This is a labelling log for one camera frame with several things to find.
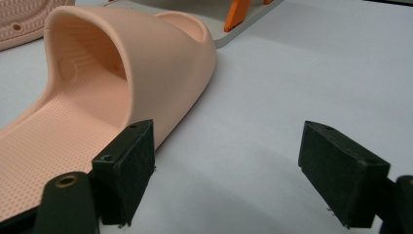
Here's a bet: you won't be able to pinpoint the grey shoe rack orange posts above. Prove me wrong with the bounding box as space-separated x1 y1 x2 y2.
100 0 286 50

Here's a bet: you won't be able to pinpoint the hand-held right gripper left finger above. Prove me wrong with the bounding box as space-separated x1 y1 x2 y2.
92 119 156 227

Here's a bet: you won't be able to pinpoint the white table cover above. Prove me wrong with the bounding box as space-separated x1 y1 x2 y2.
0 0 413 234

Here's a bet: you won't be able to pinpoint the pink rubber slipper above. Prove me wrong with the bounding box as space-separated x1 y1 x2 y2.
0 0 76 52
0 5 217 225

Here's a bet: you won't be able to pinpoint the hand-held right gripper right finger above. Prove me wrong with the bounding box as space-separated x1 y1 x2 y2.
297 120 391 229

